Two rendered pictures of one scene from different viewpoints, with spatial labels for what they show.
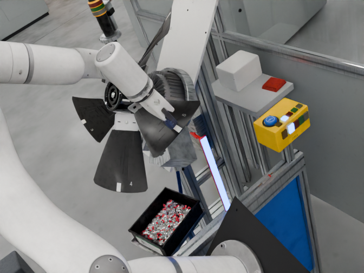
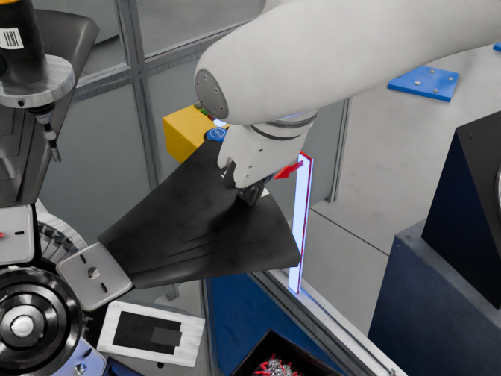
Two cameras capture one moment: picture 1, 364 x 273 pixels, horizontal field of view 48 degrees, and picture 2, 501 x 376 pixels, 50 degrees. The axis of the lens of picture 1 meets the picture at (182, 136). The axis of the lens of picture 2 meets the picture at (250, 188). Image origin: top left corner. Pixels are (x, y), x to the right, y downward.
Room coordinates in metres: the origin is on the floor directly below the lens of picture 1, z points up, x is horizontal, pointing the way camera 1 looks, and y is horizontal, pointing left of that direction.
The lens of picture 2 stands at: (1.15, 0.53, 1.70)
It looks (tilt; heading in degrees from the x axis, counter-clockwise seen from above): 43 degrees down; 256
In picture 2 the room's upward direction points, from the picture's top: straight up
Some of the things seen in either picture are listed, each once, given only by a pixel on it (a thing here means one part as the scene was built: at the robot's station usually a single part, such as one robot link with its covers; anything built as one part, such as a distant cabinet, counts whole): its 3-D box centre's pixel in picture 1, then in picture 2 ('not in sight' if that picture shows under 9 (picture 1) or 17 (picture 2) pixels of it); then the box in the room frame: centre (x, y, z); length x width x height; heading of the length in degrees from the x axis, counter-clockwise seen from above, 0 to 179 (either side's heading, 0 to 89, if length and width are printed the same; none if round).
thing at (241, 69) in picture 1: (236, 69); not in sight; (1.65, -0.36, 0.91); 0.17 x 0.16 x 0.11; 114
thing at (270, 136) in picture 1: (282, 125); (206, 146); (1.03, -0.33, 1.02); 0.16 x 0.10 x 0.11; 114
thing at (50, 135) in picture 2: not in sight; (51, 139); (1.24, 0.09, 1.39); 0.01 x 0.01 x 0.05
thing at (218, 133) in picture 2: (270, 121); (217, 135); (1.02, -0.29, 1.08); 0.04 x 0.04 x 0.02
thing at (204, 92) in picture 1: (224, 155); not in sight; (1.50, -0.16, 0.57); 0.09 x 0.04 x 1.15; 24
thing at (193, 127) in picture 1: (204, 125); not in sight; (1.58, -0.12, 0.73); 0.15 x 0.09 x 0.22; 114
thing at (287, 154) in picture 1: (286, 147); not in sight; (1.03, -0.33, 0.92); 0.03 x 0.03 x 0.12; 24
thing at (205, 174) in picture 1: (208, 171); not in sight; (1.45, -0.05, 0.56); 0.19 x 0.04 x 0.04; 114
